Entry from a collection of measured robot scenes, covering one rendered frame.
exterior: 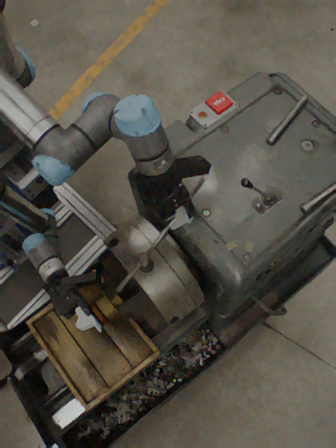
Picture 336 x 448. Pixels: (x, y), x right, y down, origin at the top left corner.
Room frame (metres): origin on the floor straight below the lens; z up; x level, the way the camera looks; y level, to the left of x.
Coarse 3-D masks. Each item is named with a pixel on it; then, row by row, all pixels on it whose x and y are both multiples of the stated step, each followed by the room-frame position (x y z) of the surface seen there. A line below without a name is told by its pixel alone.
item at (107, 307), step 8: (96, 296) 0.28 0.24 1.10; (104, 296) 0.27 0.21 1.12; (112, 296) 0.27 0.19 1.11; (120, 296) 0.28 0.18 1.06; (96, 304) 0.25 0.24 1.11; (104, 304) 0.25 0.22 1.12; (112, 304) 0.25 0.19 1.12; (120, 304) 0.25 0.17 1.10; (96, 312) 0.23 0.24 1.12; (104, 312) 0.23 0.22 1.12; (112, 312) 0.23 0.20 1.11; (120, 312) 0.23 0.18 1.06; (104, 320) 0.21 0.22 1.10; (112, 320) 0.21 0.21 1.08
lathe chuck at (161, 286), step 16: (128, 224) 0.45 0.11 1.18; (128, 240) 0.39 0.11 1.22; (144, 240) 0.37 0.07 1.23; (128, 256) 0.34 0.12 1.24; (160, 256) 0.33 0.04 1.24; (128, 272) 0.31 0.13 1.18; (144, 272) 0.29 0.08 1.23; (160, 272) 0.29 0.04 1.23; (144, 288) 0.25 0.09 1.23; (160, 288) 0.25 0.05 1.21; (176, 288) 0.25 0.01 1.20; (160, 304) 0.21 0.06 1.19; (176, 304) 0.21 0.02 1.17; (192, 304) 0.21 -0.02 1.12; (176, 320) 0.18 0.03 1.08
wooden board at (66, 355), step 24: (96, 288) 0.36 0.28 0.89; (48, 312) 0.30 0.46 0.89; (48, 336) 0.22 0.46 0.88; (72, 336) 0.21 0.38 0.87; (96, 336) 0.20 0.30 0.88; (120, 336) 0.19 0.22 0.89; (144, 336) 0.17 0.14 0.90; (72, 360) 0.13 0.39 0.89; (96, 360) 0.12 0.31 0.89; (120, 360) 0.11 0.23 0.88; (144, 360) 0.10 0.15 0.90; (72, 384) 0.05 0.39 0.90; (96, 384) 0.04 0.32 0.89; (120, 384) 0.03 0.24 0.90
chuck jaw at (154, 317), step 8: (136, 296) 0.26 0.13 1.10; (144, 296) 0.26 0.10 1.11; (128, 304) 0.24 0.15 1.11; (136, 304) 0.24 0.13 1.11; (144, 304) 0.24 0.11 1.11; (152, 304) 0.23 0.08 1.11; (128, 312) 0.22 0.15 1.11; (136, 312) 0.22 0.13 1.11; (144, 312) 0.21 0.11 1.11; (152, 312) 0.21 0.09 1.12; (152, 320) 0.19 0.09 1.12; (160, 320) 0.18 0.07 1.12
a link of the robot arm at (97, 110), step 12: (96, 96) 0.56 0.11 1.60; (108, 96) 0.55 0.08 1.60; (84, 108) 0.55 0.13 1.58; (96, 108) 0.52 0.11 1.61; (108, 108) 0.51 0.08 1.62; (84, 120) 0.50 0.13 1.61; (96, 120) 0.49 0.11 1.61; (108, 120) 0.48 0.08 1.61; (96, 132) 0.47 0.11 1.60; (108, 132) 0.48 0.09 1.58; (96, 144) 0.46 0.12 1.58
